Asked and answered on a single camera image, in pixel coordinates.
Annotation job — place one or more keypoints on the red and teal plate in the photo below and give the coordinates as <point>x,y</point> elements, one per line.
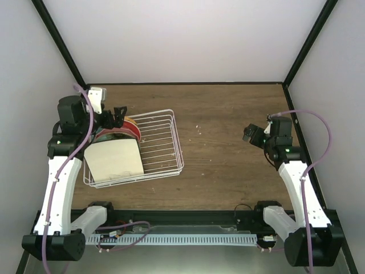
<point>134,125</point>

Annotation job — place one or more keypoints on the left black frame post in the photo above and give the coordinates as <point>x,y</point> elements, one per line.
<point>58,40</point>

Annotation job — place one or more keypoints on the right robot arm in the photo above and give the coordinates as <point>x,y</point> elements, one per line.
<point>310,239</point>

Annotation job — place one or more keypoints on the right black frame post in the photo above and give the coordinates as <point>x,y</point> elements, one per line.
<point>316,29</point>

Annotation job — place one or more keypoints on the orange polka dot plate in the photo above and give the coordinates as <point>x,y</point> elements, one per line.
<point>126,118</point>

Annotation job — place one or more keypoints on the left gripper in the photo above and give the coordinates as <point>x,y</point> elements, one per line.
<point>118,119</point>

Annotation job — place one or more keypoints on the square cream plate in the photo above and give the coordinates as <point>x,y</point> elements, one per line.
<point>114,159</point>

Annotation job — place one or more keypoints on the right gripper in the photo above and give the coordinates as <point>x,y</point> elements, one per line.
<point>247,134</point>

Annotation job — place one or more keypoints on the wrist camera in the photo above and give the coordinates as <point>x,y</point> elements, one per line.
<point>97,96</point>
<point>268,127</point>

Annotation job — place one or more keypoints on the black frame post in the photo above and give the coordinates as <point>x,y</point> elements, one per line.
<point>58,40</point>
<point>316,29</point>

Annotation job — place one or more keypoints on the pink polka dot plate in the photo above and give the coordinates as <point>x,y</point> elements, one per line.
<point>123,130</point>

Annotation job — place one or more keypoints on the white slotted cable duct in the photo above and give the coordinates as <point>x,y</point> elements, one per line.
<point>178,239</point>

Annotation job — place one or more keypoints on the mint green flower plate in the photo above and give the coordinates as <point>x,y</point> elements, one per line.
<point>113,136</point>

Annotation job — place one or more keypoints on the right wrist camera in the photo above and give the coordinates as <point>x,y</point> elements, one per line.
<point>268,127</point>

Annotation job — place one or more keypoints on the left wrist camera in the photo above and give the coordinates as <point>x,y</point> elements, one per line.
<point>97,96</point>

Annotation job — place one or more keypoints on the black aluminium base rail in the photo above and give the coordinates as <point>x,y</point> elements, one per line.
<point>244,219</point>

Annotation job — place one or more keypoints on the white wire dish rack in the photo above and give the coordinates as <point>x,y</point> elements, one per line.
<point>161,153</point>

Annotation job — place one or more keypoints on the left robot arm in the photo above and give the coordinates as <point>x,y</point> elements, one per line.
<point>56,237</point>

